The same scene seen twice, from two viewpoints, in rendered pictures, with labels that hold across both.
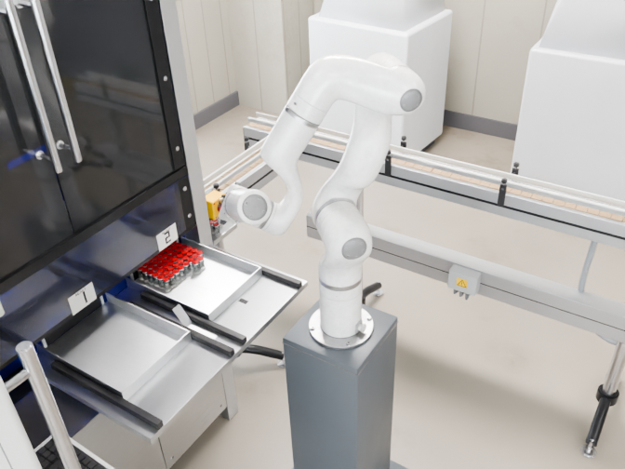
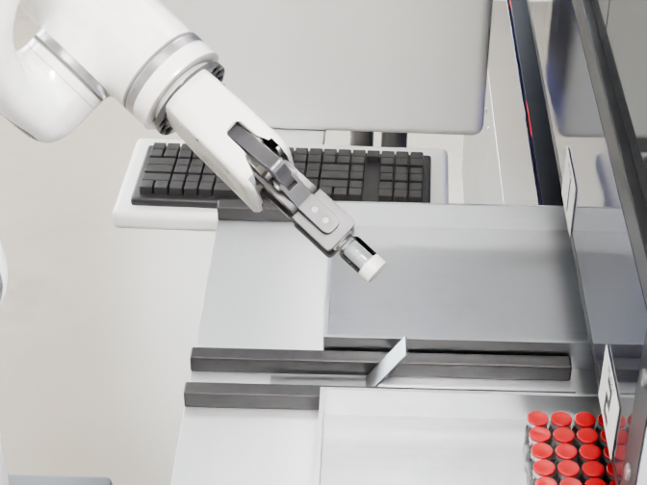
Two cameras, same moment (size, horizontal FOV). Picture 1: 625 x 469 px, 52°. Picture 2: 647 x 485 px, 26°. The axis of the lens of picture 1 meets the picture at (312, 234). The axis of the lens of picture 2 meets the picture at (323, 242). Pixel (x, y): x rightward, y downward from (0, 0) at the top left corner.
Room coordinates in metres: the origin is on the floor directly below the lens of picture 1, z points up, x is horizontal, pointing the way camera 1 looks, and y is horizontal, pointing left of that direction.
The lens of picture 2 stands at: (2.32, -0.25, 1.84)
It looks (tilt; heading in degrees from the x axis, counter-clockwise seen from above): 35 degrees down; 148
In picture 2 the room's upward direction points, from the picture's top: straight up
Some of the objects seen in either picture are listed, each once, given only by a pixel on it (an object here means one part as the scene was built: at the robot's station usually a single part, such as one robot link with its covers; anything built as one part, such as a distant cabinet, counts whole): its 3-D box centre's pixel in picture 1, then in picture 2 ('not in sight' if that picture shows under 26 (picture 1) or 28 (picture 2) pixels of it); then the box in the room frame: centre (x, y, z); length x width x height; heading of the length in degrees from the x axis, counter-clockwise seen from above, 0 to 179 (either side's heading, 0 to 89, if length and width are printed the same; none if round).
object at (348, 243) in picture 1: (343, 248); not in sight; (1.36, -0.08, 1.16); 0.19 x 0.12 x 0.24; 14
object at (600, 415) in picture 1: (605, 402); not in sight; (1.73, -1.16, 0.07); 0.50 x 0.08 x 0.14; 146
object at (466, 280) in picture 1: (464, 279); not in sight; (2.02, -0.61, 0.50); 0.12 x 0.05 x 0.09; 56
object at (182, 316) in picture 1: (195, 322); (337, 366); (1.38, 0.35, 0.91); 0.14 x 0.03 x 0.06; 57
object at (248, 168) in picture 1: (233, 177); not in sight; (2.20, 0.30, 0.92); 0.69 x 0.15 x 0.16; 146
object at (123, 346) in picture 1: (114, 341); (478, 280); (1.33, 0.57, 0.90); 0.34 x 0.26 x 0.04; 56
